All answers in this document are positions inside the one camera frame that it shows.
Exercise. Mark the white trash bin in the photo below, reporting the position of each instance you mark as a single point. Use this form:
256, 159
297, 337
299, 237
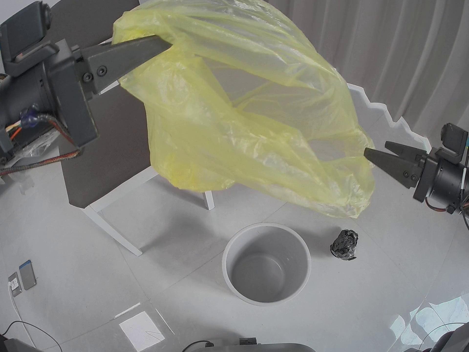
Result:
256, 270

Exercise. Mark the beige curtain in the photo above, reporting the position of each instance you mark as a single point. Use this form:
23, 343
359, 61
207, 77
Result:
384, 31

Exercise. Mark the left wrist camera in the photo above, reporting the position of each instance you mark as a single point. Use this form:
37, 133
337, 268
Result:
22, 28

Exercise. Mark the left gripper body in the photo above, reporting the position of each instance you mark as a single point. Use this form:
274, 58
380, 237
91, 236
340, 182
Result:
62, 86

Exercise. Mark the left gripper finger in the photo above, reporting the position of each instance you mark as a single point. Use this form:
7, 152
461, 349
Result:
110, 62

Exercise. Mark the grey white chair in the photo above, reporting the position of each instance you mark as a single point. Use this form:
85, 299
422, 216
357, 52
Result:
102, 160

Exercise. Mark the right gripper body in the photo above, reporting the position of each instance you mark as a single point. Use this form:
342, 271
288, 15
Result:
445, 182

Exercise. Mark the crumpled black plastic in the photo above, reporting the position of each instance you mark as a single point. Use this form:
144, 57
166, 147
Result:
344, 246

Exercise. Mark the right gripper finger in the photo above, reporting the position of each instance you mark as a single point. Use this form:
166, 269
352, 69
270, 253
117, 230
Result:
399, 169
408, 151

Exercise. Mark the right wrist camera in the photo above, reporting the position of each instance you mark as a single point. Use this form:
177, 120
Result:
454, 138

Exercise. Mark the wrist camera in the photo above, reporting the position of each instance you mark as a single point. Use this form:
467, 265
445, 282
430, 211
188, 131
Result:
22, 28
454, 138

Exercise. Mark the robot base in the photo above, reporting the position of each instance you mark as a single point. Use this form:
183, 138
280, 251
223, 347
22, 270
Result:
274, 347

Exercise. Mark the yellow plastic bag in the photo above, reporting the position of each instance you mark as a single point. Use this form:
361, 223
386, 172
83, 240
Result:
220, 134

